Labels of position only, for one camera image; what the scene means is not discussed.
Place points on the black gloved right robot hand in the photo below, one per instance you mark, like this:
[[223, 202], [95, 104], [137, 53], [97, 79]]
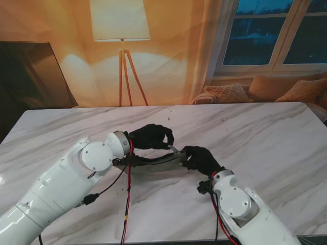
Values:
[[204, 160]]

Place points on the white framed window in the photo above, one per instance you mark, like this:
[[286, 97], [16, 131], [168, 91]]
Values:
[[255, 38]]

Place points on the beige sofa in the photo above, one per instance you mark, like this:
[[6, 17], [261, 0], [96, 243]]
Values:
[[320, 109]]

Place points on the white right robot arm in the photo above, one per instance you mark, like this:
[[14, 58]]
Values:
[[250, 211]]

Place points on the grey felt zip pouch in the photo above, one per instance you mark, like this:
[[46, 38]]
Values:
[[158, 166]]

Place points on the sheer cream curtain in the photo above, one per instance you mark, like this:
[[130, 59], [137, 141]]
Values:
[[204, 51]]

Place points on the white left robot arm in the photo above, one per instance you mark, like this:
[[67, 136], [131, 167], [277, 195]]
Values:
[[56, 186]]

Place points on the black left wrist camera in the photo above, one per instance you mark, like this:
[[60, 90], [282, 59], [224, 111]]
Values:
[[120, 162]]

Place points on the beige throw blanket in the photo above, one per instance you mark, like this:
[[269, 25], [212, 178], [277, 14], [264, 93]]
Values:
[[201, 98]]

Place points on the cream knitted cushion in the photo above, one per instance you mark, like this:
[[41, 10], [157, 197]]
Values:
[[227, 93]]

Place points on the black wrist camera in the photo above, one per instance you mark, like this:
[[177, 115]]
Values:
[[120, 162], [204, 187]]

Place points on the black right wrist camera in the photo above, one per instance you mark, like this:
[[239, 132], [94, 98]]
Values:
[[204, 187]]

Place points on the dark flat screen panel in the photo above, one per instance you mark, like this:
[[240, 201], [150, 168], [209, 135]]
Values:
[[28, 76]]

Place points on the orange knitted cushion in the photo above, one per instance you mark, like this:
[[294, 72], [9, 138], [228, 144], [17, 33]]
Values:
[[304, 92]]

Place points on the floor lamp with tripod legs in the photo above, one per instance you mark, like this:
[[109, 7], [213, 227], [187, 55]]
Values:
[[120, 20]]

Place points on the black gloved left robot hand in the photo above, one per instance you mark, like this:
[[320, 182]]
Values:
[[150, 136]]

